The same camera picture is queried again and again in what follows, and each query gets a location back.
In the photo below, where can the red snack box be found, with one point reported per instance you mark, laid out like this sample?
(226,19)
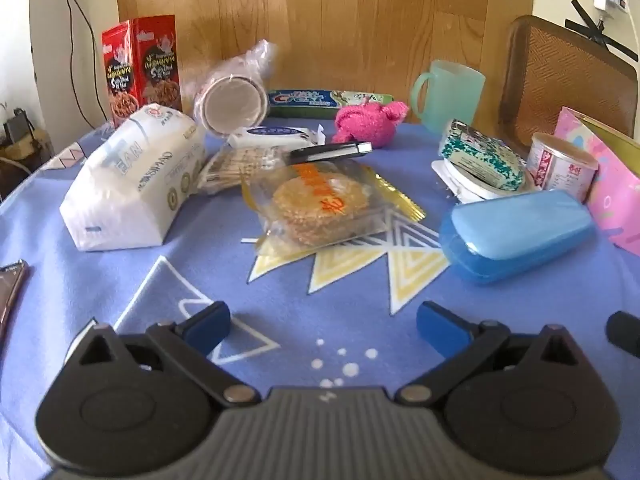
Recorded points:
(145,67)

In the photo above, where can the blue printed tablecloth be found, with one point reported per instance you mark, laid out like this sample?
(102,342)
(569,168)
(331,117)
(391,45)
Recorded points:
(150,285)

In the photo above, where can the green plastic mug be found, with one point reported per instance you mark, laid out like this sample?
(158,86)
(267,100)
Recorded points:
(452,97)

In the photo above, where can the small can pink label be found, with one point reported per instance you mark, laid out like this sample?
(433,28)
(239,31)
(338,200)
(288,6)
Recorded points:
(560,165)

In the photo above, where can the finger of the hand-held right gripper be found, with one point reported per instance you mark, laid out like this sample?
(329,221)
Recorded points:
(624,331)

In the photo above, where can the blue plastic case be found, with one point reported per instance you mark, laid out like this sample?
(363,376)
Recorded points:
(520,235)

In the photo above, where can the white packet blue oval print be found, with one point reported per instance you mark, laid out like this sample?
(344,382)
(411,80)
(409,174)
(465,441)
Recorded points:
(272,134)

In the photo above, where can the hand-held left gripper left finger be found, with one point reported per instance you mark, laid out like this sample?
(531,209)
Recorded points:
(207,324)

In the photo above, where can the wooden board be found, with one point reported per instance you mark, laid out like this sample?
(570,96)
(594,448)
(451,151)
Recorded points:
(350,20)

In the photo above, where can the pink fuzzy sock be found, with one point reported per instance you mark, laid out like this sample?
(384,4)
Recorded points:
(367,122)

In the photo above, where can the black tape strips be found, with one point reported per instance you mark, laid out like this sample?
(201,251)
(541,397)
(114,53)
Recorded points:
(595,27)

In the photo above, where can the wooden rattan chair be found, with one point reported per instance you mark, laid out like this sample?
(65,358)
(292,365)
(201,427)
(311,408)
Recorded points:
(560,80)

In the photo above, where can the green white patterned packet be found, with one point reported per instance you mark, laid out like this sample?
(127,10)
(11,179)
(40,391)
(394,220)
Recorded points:
(482,157)

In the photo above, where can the toothpaste box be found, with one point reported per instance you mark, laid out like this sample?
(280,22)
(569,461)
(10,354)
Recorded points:
(320,102)

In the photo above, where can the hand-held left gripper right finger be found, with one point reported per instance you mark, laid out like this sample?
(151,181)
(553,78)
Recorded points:
(439,329)

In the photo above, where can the smartphone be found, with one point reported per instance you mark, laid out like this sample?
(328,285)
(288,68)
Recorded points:
(10,290)

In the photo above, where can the clear cracker packet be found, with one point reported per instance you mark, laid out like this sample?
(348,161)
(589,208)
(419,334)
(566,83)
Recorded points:
(320,205)

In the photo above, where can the paper cups in plastic sleeve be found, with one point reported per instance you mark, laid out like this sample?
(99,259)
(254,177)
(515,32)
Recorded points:
(232,102)

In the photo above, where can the white tissue pack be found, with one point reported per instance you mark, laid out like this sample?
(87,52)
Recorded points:
(130,180)

